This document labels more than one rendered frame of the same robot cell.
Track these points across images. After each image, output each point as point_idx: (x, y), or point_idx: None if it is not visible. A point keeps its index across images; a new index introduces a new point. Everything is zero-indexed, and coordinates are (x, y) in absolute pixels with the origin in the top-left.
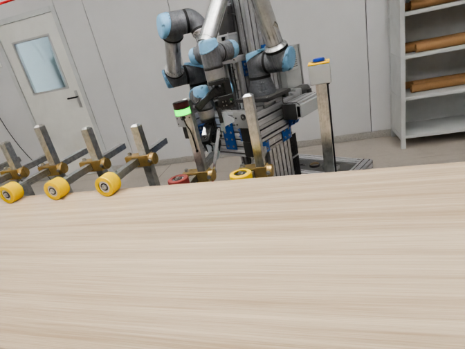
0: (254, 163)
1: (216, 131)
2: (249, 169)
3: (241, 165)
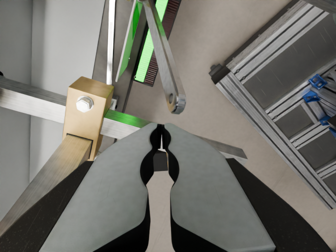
0: (97, 135)
1: (174, 79)
2: (64, 117)
3: (77, 103)
